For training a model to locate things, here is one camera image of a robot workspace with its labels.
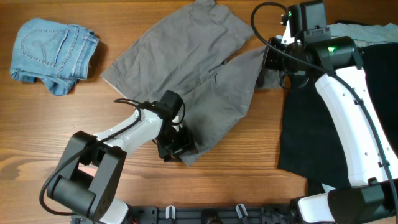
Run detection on light blue t-shirt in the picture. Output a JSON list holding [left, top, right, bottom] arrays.
[[329, 23, 397, 47]]

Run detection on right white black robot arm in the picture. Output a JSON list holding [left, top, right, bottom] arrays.
[[264, 1, 397, 223]]

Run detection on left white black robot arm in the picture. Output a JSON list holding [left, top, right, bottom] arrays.
[[39, 90, 194, 223]]

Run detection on grey cotton shorts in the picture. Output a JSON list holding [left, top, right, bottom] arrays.
[[101, 1, 265, 165]]

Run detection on black shorts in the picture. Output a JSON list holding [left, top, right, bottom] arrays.
[[278, 43, 397, 195]]

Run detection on blue denim jeans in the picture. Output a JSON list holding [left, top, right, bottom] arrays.
[[10, 18, 100, 96]]

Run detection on black camera cable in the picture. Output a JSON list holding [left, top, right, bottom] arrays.
[[250, 1, 398, 215], [39, 98, 187, 217]]

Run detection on left black camera cable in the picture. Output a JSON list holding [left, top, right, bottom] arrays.
[[39, 98, 187, 217]]

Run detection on right black camera cable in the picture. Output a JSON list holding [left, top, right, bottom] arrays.
[[250, 1, 398, 215]]

